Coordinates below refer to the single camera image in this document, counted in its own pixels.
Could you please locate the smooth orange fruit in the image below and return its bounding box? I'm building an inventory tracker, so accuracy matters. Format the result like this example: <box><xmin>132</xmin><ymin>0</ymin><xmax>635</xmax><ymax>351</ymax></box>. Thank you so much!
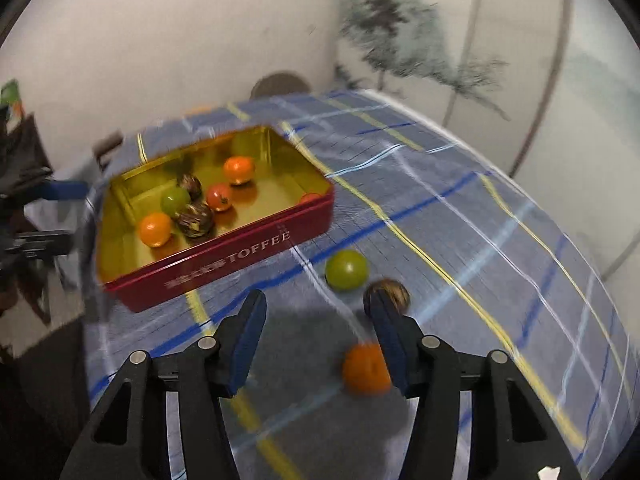
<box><xmin>137</xmin><ymin>212</ymin><xmax>173</xmax><ymax>248</ymax></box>

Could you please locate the large dark brown nut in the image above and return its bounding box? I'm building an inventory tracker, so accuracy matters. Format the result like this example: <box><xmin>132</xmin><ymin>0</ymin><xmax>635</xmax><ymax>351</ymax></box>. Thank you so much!
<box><xmin>177</xmin><ymin>202</ymin><xmax>216</xmax><ymax>238</ymax></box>

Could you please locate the blue plaid tablecloth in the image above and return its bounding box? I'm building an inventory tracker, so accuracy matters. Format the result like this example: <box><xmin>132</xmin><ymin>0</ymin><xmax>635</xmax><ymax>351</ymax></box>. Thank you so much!
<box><xmin>82</xmin><ymin>89</ymin><xmax>636</xmax><ymax>480</ymax></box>

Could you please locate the red tin box gold interior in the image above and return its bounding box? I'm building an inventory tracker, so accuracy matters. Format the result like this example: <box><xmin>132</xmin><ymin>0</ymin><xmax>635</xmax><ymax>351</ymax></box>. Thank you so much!
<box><xmin>95</xmin><ymin>125</ymin><xmax>335</xmax><ymax>314</ymax></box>

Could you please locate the green round fruit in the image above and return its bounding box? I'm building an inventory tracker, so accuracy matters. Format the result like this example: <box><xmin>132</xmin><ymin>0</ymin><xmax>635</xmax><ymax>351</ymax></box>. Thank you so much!
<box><xmin>325</xmin><ymin>249</ymin><xmax>370</xmax><ymax>292</ymax></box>
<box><xmin>160</xmin><ymin>186</ymin><xmax>192</xmax><ymax>218</ymax></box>

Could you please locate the red-orange persimmon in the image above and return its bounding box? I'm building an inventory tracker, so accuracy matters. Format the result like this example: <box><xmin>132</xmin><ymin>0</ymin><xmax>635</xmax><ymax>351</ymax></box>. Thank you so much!
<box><xmin>206</xmin><ymin>183</ymin><xmax>234</xmax><ymax>212</ymax></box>

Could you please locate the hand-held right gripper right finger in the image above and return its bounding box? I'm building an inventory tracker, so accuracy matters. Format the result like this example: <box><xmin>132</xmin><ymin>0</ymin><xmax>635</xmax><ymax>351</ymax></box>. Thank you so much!
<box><xmin>363</xmin><ymin>287</ymin><xmax>583</xmax><ymax>480</ymax></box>

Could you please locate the brown wooden chair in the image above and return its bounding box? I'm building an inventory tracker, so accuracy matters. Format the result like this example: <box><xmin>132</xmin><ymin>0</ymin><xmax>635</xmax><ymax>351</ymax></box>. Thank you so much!
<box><xmin>92</xmin><ymin>131</ymin><xmax>125</xmax><ymax>166</ymax></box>

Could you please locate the painted landscape folding screen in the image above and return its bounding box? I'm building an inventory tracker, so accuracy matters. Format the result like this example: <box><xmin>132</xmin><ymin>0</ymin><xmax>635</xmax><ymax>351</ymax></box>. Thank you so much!
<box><xmin>332</xmin><ymin>0</ymin><xmax>640</xmax><ymax>281</ymax></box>

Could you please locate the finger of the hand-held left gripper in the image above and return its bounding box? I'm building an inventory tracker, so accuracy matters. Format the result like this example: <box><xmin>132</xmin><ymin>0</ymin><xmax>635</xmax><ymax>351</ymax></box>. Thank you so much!
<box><xmin>30</xmin><ymin>177</ymin><xmax>91</xmax><ymax>206</ymax></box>
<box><xmin>5</xmin><ymin>230</ymin><xmax>73</xmax><ymax>261</ymax></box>

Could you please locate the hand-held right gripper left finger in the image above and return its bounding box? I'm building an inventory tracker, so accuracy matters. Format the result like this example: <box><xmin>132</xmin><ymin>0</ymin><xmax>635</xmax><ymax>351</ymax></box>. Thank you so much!
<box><xmin>60</xmin><ymin>289</ymin><xmax>268</xmax><ymax>480</ymax></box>

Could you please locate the orange tangerine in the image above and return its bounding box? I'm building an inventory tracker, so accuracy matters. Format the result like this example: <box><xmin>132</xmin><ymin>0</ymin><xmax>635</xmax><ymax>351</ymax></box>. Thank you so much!
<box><xmin>223</xmin><ymin>156</ymin><xmax>256</xmax><ymax>186</ymax></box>
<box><xmin>342</xmin><ymin>343</ymin><xmax>393</xmax><ymax>396</ymax></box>

